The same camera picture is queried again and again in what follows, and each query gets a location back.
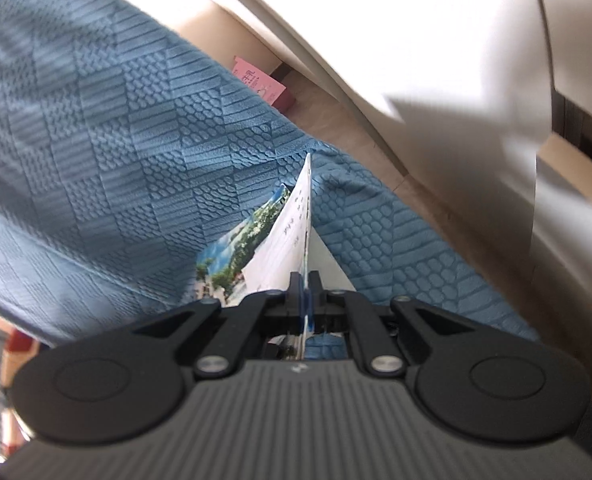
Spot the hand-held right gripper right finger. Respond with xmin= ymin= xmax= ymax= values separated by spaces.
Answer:
xmin=309 ymin=270 xmax=478 ymax=377

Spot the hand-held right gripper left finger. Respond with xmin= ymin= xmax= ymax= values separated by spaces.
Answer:
xmin=130 ymin=271 xmax=310 ymax=380

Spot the blue textured sofa cover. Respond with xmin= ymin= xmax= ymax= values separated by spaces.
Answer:
xmin=0 ymin=0 xmax=539 ymax=361

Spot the pink box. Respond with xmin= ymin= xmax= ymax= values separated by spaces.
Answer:
xmin=232 ymin=55 xmax=295 ymax=112

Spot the white furniture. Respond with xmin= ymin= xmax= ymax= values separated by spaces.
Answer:
xmin=188 ymin=0 xmax=592 ymax=273

